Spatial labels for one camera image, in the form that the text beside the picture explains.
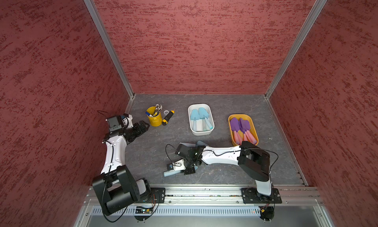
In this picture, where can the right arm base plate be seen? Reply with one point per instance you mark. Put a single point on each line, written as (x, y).
(252, 196)

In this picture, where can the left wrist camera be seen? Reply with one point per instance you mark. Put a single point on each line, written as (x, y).
(119, 122)

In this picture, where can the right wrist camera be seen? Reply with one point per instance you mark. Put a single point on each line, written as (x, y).
(176, 166)

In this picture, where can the light blue shovel back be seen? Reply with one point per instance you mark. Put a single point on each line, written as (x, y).
(204, 126)

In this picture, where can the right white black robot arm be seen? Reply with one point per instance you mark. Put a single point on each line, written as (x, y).
(254, 161)

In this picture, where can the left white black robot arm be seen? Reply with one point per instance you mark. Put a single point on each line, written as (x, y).
(115, 187)

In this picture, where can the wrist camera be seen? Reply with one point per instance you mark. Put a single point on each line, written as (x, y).
(176, 166)
(119, 122)

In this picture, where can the white storage box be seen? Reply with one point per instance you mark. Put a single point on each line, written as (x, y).
(199, 123)

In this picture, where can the aluminium front rail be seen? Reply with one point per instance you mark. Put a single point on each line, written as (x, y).
(230, 195)

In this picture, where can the light blue shovel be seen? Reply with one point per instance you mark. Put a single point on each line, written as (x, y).
(194, 117)
(204, 115)
(171, 171)
(199, 143)
(204, 126)

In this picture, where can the yellow cup with pens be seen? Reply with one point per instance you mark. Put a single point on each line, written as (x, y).
(154, 115)

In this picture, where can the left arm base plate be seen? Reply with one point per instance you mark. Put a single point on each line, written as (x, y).
(154, 195)

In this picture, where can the yellow storage box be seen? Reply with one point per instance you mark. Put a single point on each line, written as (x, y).
(245, 117)

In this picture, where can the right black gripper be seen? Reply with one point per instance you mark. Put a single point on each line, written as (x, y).
(192, 171)

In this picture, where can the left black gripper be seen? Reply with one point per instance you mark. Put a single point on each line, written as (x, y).
(139, 131)

